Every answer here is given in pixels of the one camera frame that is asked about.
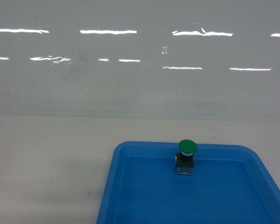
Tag green mushroom push button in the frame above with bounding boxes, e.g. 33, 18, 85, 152
175, 140, 198, 175

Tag blue plastic tray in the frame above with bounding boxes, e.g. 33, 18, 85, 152
97, 141, 280, 224

